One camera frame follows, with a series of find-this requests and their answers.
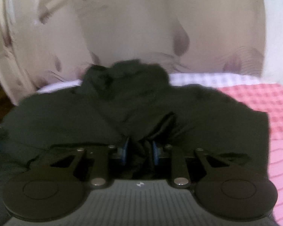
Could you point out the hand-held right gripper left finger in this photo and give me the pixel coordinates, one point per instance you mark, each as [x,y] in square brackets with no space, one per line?
[124,151]

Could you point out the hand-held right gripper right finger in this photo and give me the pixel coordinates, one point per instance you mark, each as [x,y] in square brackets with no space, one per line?
[156,152]

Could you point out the black jacket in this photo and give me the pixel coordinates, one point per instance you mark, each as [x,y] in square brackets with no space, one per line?
[132,98]

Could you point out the pink checkered bed sheet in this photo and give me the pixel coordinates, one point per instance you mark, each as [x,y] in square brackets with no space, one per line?
[273,113]

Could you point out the beige floral curtain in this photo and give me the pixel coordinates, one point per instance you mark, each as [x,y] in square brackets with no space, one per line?
[132,23]

